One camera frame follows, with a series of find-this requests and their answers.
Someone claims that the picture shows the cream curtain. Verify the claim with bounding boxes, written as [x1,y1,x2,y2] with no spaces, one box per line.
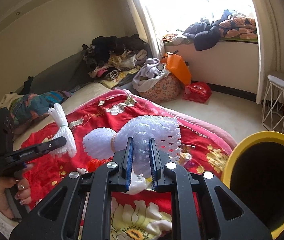
[252,0,284,104]

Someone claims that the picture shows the large white foam net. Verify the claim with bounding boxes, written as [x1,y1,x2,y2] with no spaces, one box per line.
[82,115,182,196]

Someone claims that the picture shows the lavender white clothes pile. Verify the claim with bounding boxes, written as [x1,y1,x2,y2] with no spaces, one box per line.
[132,58,171,92]

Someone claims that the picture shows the yellow rimmed black trash bin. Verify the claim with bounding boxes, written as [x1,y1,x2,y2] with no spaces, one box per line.
[221,131,284,239]

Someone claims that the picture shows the red plastic bag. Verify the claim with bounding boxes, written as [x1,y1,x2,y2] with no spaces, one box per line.
[183,82,212,103]

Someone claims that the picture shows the orange plastic bag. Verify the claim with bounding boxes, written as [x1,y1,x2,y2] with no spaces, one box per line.
[160,53,191,85]

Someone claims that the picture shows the person's left hand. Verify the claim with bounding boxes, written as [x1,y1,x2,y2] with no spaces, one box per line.
[0,177,32,220]

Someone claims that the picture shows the red floral blanket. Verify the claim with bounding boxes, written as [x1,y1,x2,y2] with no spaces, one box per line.
[25,90,235,239]

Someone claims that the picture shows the dark jacket on windowsill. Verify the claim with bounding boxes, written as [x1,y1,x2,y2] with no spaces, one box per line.
[183,10,233,51]

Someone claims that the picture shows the floral fabric laundry basket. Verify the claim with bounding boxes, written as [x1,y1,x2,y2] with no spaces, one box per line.
[139,74,182,103]

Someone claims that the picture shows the white wire frame stool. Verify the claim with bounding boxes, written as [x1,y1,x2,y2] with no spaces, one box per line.
[261,72,284,133]

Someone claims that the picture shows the teal floral pillow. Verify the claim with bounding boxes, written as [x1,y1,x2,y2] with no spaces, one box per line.
[9,90,72,128]

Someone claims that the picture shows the dark clothes pile on bed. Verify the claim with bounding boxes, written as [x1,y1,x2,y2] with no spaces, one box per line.
[82,35,152,89]

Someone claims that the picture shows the beige bed mattress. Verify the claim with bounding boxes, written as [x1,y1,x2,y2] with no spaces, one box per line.
[13,83,111,150]

